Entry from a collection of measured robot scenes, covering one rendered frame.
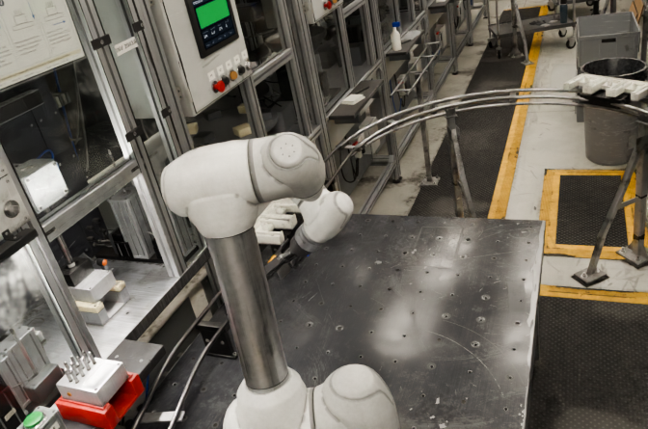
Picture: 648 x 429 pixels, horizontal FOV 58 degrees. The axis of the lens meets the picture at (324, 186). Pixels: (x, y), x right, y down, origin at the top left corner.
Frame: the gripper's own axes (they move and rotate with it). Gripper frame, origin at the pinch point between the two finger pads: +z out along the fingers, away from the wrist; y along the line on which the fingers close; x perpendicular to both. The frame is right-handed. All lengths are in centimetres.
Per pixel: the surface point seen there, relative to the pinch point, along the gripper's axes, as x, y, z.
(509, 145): -48, -287, 25
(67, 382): 9, 70, 2
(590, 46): -70, -323, -53
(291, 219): -18.7, -22.3, 1.4
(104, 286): -19, 45, 17
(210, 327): 5.7, 22.6, 11.5
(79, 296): -20, 51, 21
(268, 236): -15.7, -11.0, 4.7
